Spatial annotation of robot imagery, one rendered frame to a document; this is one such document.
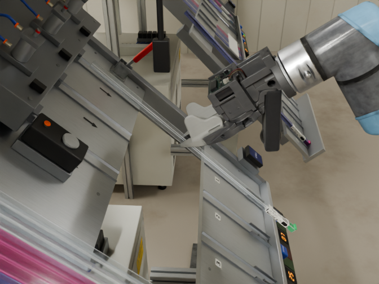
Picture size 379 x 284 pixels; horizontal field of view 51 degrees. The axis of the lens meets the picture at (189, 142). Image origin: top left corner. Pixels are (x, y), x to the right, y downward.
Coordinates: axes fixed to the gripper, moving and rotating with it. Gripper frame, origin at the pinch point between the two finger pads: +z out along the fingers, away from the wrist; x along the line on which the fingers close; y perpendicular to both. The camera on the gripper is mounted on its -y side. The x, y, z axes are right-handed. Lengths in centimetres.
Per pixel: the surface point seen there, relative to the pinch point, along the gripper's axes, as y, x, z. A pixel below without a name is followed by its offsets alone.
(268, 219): -29.5, -6.1, -0.2
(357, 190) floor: -126, -105, -12
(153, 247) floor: -68, -61, 71
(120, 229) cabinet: -18.1, -11.5, 34.7
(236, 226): -20.2, 2.3, 2.7
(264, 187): -29.4, -16.7, -0.5
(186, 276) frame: -52, -21, 39
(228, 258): -17.5, 11.8, 3.3
